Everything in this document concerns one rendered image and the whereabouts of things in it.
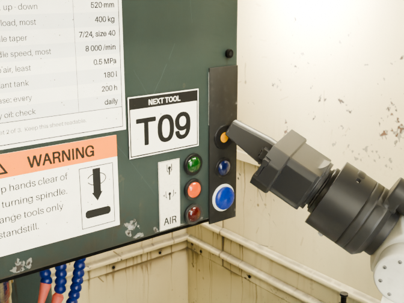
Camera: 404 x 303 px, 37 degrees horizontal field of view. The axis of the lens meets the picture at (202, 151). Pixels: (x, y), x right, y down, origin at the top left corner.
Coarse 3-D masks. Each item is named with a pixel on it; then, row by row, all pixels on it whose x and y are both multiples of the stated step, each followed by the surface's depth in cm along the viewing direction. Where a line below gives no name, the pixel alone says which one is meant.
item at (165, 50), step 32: (128, 0) 64; (160, 0) 67; (192, 0) 69; (224, 0) 72; (128, 32) 65; (160, 32) 68; (192, 32) 70; (224, 32) 73; (128, 64) 66; (160, 64) 68; (192, 64) 71; (224, 64) 74; (128, 96) 67; (128, 160) 68; (160, 160) 71; (128, 192) 69; (128, 224) 70; (192, 224) 77; (32, 256) 64; (64, 256) 66
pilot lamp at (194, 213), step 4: (192, 208) 75; (196, 208) 76; (192, 212) 75; (196, 212) 75; (200, 212) 76; (188, 216) 75; (192, 216) 75; (196, 216) 76; (192, 220) 76; (196, 220) 76
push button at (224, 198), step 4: (224, 188) 78; (228, 188) 78; (220, 192) 77; (224, 192) 77; (228, 192) 78; (232, 192) 78; (216, 196) 77; (220, 196) 77; (224, 196) 78; (228, 196) 78; (232, 196) 78; (216, 200) 77; (220, 200) 77; (224, 200) 78; (228, 200) 78; (232, 200) 79; (216, 204) 77; (220, 204) 77; (224, 204) 78; (228, 204) 78; (220, 208) 78; (224, 208) 78
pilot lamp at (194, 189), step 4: (192, 184) 74; (196, 184) 75; (188, 188) 74; (192, 188) 74; (196, 188) 75; (200, 188) 75; (188, 192) 74; (192, 192) 74; (196, 192) 75; (192, 196) 75; (196, 196) 75
